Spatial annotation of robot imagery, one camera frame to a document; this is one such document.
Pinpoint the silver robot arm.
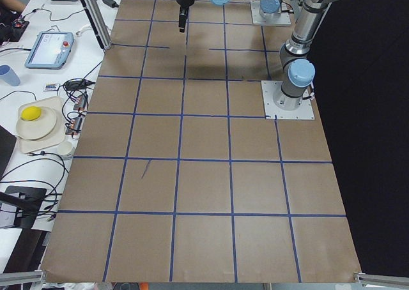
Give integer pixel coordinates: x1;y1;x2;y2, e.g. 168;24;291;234
259;0;281;19
210;0;338;111

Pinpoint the black power adapter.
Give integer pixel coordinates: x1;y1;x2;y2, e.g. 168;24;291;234
102;0;119;8

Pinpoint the beige tray with plates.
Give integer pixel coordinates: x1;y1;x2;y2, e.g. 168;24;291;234
16;96;65;154

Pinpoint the white paper cup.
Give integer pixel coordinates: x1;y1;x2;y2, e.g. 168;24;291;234
57;141;76;160

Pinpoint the yellow lemon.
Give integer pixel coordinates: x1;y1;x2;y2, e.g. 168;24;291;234
20;106;42;121

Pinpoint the blue plastic cup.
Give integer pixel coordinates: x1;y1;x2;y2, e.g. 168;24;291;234
0;65;20;86

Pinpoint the aluminium frame post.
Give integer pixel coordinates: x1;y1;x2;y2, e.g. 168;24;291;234
80;0;112;50

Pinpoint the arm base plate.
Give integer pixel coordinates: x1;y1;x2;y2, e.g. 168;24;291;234
251;0;291;27
261;80;315;120

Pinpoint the black camera stand base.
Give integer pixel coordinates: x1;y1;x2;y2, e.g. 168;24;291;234
1;186;46;229

